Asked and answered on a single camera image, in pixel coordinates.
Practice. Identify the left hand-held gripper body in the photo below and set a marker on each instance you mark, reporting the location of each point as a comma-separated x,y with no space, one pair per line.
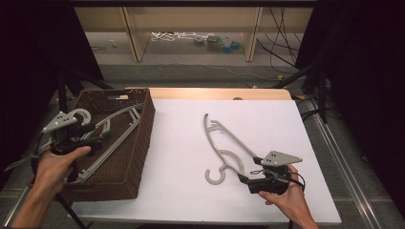
60,122

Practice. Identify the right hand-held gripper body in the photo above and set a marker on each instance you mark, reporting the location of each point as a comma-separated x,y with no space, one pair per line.
273,184

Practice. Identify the grey plastic clothes hanger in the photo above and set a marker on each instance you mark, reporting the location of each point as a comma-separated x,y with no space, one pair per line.
83,115
111,148
223,152

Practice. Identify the brown wicker basket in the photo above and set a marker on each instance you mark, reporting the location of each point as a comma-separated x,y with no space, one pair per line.
127,165

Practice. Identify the person's right hand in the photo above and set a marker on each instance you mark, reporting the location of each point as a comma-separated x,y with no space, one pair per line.
291,198

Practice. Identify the person's left hand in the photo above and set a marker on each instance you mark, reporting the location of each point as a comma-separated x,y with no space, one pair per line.
52,173

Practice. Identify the black metal stand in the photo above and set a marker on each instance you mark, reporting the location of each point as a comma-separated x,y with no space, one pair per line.
63,86
318,82

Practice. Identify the white table mat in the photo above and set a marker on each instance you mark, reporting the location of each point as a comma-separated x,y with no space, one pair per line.
184,143

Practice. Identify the wooden table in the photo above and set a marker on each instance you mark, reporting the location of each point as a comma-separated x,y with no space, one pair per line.
223,93

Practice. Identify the black curtain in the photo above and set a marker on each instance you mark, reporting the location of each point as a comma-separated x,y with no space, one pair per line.
363,79
31,47

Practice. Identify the colourful small things on floor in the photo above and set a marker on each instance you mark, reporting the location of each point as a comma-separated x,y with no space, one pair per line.
219,43

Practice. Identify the wooden shelf unit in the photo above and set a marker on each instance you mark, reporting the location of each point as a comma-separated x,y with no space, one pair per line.
191,19

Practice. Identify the silver floor rail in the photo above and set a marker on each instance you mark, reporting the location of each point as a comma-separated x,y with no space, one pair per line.
347,165

